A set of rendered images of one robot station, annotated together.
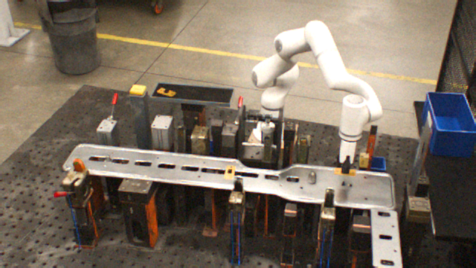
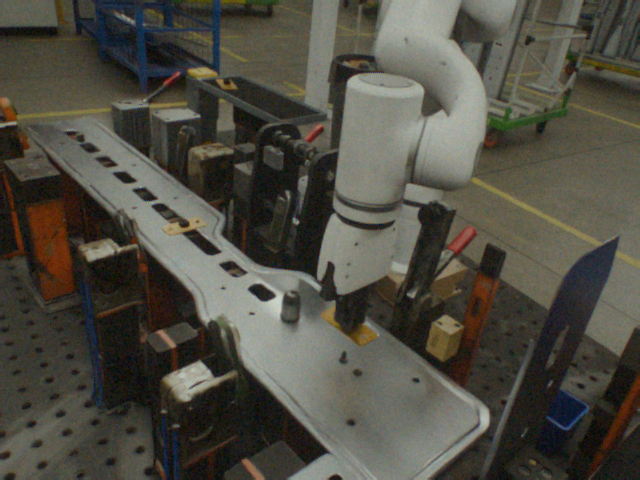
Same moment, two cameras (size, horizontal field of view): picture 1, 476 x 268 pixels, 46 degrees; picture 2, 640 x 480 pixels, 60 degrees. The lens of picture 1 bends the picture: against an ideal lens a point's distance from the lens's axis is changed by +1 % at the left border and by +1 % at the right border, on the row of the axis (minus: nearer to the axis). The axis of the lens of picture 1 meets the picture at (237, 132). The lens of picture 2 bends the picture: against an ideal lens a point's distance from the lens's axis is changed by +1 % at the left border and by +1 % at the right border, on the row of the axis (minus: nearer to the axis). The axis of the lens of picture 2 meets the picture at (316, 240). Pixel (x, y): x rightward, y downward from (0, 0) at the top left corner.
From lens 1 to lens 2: 167 cm
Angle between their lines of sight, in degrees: 31
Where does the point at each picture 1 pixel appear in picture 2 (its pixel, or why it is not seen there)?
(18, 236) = not seen: outside the picture
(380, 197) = (391, 445)
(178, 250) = (69, 326)
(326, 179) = (324, 329)
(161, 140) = (159, 143)
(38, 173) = not seen: hidden behind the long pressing
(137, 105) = (192, 97)
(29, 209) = not seen: hidden behind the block
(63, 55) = (335, 135)
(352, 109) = (351, 99)
